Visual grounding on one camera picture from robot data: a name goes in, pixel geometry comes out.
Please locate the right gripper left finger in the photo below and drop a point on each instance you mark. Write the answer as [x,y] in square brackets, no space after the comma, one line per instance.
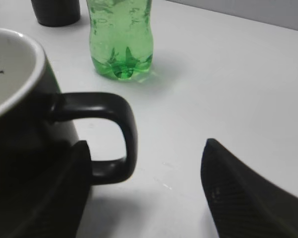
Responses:
[52,205]

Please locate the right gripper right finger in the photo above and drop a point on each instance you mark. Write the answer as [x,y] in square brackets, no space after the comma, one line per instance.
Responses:
[243,204]

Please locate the black ceramic mug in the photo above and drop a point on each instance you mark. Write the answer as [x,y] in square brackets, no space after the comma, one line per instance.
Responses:
[36,118]

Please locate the green sprite bottle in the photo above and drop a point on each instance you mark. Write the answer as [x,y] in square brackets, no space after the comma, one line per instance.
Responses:
[120,39]

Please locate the dark red wine bottle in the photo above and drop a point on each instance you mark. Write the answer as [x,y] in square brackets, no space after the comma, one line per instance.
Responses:
[56,13]

